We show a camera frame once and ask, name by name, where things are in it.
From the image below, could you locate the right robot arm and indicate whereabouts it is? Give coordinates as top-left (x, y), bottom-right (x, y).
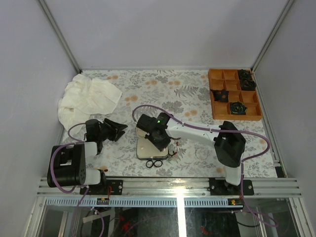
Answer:
top-left (136, 113), bottom-right (246, 195)

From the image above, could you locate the cream navy jewelry box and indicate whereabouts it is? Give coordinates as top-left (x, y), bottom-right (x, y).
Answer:
top-left (136, 128), bottom-right (168, 160)

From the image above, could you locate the silver hoop bangle right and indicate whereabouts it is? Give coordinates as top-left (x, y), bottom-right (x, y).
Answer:
top-left (195, 148), bottom-right (209, 160)

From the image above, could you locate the floral patterned tablecloth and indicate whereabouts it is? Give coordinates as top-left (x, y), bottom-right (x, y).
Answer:
top-left (51, 69), bottom-right (279, 178)

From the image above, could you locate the dark fabric flower in tray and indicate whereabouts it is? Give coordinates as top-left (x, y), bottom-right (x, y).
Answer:
top-left (237, 69), bottom-right (257, 91)

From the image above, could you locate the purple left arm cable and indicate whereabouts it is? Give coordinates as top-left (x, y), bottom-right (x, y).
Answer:
top-left (50, 123), bottom-right (107, 237)

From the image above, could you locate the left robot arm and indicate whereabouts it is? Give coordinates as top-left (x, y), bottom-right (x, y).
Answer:
top-left (47, 118), bottom-right (128, 195)

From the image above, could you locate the aluminium mounting rail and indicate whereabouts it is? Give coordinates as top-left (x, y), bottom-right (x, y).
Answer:
top-left (36, 178), bottom-right (302, 208)

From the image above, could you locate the white crumpled cloth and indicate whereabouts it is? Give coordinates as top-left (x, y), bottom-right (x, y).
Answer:
top-left (57, 74), bottom-right (122, 131)

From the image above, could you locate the wooden compartment tray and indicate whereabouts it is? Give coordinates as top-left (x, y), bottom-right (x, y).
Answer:
top-left (208, 69), bottom-right (263, 121)

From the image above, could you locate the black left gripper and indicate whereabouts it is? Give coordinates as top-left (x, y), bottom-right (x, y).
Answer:
top-left (98, 118), bottom-right (128, 142)

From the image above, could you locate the dark flower with blue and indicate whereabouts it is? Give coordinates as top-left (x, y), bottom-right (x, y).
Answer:
top-left (229, 101), bottom-right (247, 115)

